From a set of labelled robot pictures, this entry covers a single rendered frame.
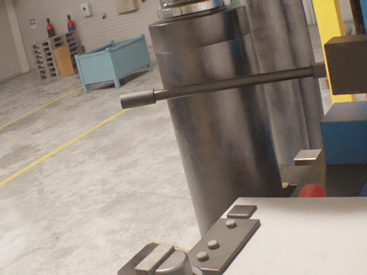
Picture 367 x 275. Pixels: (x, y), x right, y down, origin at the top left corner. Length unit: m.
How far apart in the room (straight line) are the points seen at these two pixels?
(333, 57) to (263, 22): 1.49
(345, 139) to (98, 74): 8.20
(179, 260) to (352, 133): 0.66
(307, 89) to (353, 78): 1.85
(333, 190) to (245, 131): 0.22
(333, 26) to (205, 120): 2.64
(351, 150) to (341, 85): 0.27
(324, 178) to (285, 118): 1.37
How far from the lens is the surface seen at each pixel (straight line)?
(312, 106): 2.78
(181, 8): 1.03
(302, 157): 1.46
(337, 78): 0.91
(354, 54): 0.89
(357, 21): 1.10
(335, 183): 1.09
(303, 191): 0.95
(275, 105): 2.45
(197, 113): 1.04
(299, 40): 2.70
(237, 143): 1.05
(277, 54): 2.40
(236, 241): 0.70
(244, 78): 0.88
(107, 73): 9.06
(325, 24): 3.62
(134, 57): 9.52
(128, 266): 1.11
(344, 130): 1.14
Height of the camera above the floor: 1.54
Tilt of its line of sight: 17 degrees down
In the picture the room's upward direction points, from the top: 14 degrees counter-clockwise
